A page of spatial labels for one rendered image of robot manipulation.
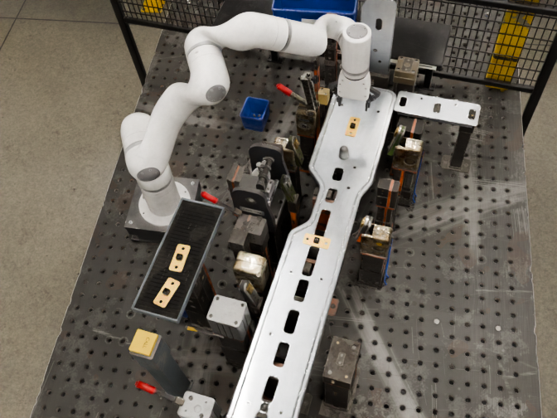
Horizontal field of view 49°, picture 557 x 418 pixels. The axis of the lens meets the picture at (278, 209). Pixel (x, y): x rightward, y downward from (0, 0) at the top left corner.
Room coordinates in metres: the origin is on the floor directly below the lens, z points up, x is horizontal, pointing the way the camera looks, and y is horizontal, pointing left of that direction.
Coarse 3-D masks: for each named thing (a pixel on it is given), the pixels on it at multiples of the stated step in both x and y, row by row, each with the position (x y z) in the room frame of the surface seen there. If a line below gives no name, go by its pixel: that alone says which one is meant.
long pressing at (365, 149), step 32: (384, 96) 1.45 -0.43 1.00; (384, 128) 1.31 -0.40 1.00; (320, 160) 1.21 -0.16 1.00; (352, 160) 1.19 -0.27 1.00; (320, 192) 1.08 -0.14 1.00; (352, 192) 1.06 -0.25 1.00; (352, 224) 0.95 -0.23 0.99; (288, 256) 0.87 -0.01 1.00; (320, 256) 0.85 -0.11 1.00; (288, 288) 0.76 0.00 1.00; (320, 288) 0.75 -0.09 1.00; (320, 320) 0.65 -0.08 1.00; (256, 352) 0.58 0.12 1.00; (288, 352) 0.56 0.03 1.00; (256, 384) 0.49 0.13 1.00; (288, 384) 0.48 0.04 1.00; (288, 416) 0.39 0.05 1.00
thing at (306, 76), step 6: (306, 72) 1.41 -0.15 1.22; (300, 78) 1.40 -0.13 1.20; (306, 78) 1.39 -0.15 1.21; (312, 78) 1.38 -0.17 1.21; (306, 84) 1.38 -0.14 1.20; (312, 84) 1.40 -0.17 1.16; (306, 90) 1.38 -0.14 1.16; (312, 90) 1.40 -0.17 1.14; (306, 96) 1.38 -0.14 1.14; (312, 96) 1.40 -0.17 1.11; (312, 102) 1.37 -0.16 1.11; (312, 108) 1.37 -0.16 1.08
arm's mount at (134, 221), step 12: (180, 180) 1.35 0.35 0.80; (192, 180) 1.34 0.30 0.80; (192, 192) 1.28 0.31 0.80; (132, 204) 1.27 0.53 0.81; (132, 216) 1.21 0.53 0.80; (132, 228) 1.17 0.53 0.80; (144, 228) 1.16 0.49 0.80; (156, 228) 1.15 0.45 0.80; (132, 240) 1.17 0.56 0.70; (144, 240) 1.16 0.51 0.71; (156, 240) 1.15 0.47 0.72
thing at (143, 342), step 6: (138, 330) 0.63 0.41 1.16; (138, 336) 0.61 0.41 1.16; (144, 336) 0.61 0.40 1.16; (150, 336) 0.61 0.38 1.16; (156, 336) 0.61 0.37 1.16; (132, 342) 0.60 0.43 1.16; (138, 342) 0.60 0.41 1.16; (144, 342) 0.59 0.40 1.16; (150, 342) 0.59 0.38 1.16; (132, 348) 0.58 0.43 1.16; (138, 348) 0.58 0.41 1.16; (144, 348) 0.58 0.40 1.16; (150, 348) 0.57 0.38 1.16; (144, 354) 0.56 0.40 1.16; (150, 354) 0.56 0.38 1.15
